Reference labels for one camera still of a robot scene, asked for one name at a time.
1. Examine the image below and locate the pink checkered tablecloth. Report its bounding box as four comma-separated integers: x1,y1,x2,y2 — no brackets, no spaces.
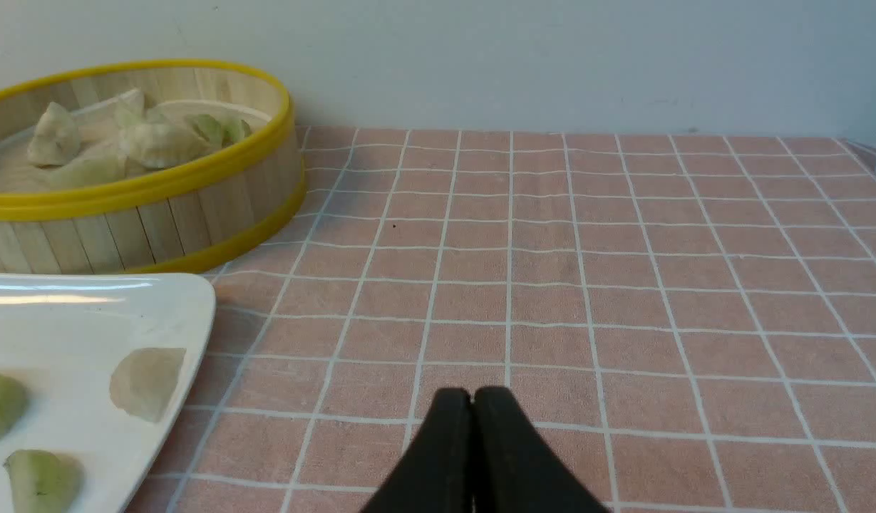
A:
128,126,876,512

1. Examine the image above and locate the white steamer liner paper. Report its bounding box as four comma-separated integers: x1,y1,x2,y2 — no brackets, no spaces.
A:
0,90,268,194

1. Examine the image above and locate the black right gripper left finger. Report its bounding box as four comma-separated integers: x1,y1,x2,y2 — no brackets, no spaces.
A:
362,388,473,512

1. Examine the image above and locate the pale dumpling near plate edge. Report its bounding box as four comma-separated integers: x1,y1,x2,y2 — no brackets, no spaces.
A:
109,347,186,423

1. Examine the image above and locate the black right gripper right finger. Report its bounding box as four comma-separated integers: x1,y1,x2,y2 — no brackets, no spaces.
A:
473,386,608,512

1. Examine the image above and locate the white square plate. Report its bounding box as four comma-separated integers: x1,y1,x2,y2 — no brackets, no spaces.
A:
0,274,216,512

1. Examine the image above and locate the bamboo steamer basket yellow rim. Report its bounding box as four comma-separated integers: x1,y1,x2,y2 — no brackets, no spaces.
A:
0,61,307,275

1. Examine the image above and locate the white dumpling in steamer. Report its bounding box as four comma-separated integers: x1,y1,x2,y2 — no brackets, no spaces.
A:
26,102,81,167

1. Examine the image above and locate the green dumpling plate front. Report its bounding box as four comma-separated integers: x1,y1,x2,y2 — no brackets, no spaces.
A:
2,449,83,512

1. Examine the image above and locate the pale green dumpling in steamer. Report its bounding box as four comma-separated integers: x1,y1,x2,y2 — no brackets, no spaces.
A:
116,121,214,169

